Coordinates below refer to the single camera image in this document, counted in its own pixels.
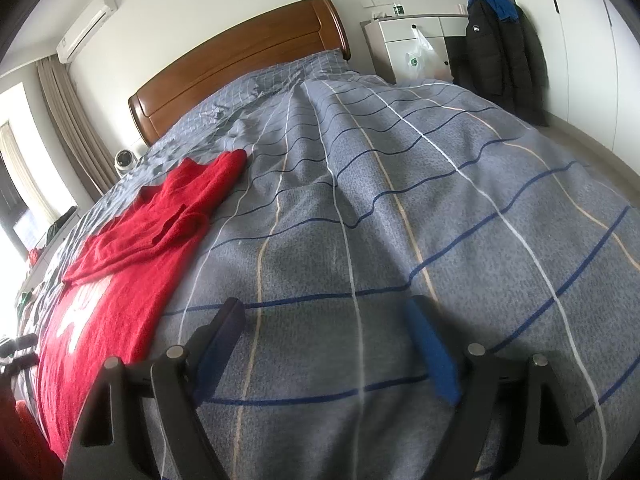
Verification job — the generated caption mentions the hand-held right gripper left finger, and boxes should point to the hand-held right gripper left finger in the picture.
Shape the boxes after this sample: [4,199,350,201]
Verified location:
[62,297,246,480]

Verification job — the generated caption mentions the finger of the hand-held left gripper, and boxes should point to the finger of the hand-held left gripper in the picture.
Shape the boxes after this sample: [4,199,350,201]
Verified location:
[1,333,39,354]
[0,353,40,377]

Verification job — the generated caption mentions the window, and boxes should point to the window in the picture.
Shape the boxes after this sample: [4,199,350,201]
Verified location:
[0,82,81,261]

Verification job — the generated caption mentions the bed with grey plaid duvet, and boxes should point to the bed with grey plaid duvet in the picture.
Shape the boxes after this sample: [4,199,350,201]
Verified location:
[15,50,640,480]

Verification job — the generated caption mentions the blue garment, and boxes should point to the blue garment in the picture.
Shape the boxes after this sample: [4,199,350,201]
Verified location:
[472,0,521,23]

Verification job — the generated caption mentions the white plastic bag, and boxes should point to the white plastic bag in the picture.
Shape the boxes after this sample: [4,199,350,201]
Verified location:
[404,25,436,81]

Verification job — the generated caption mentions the white air conditioner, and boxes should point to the white air conditioner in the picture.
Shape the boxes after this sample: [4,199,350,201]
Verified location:
[56,0,118,63]

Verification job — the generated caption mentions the wooden bed headboard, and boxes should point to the wooden bed headboard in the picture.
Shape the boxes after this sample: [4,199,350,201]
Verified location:
[128,0,351,147]

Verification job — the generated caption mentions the red knit sweater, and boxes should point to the red knit sweater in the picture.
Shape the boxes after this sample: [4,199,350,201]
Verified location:
[36,149,249,461]

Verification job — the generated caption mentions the white dresser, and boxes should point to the white dresser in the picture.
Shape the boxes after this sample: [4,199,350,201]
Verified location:
[362,12,471,86]

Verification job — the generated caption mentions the white wardrobe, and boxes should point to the white wardrobe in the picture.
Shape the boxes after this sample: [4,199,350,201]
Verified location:
[475,0,640,161]

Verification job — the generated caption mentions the white window-seat drawer cabinet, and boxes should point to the white window-seat drawer cabinet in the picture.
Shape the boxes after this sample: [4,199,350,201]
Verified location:
[30,210,83,281]

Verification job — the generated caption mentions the small white fan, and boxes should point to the small white fan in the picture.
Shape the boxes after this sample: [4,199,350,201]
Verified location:
[114,150,138,176]

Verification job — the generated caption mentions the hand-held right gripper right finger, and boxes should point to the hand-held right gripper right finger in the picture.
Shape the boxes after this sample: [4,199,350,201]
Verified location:
[404,296,591,480]

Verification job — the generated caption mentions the black puffer jacket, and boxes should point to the black puffer jacket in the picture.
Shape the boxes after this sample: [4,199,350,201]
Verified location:
[465,0,551,126]

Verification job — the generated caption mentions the dark green clothes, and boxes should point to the dark green clothes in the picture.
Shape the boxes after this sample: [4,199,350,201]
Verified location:
[44,207,78,241]

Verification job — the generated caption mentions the beige curtain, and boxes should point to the beige curtain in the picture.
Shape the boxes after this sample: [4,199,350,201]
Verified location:
[37,57,118,196]

